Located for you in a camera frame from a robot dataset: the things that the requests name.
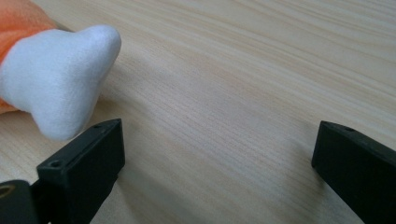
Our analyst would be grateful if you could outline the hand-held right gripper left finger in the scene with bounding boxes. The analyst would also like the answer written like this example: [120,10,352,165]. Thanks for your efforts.
[31,118,126,224]

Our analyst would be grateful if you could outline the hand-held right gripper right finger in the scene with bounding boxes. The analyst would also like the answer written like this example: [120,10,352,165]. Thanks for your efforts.
[311,120,396,224]

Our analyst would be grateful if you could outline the orange and white plush toy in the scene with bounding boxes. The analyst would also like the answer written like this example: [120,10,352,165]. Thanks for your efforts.
[0,0,122,142]

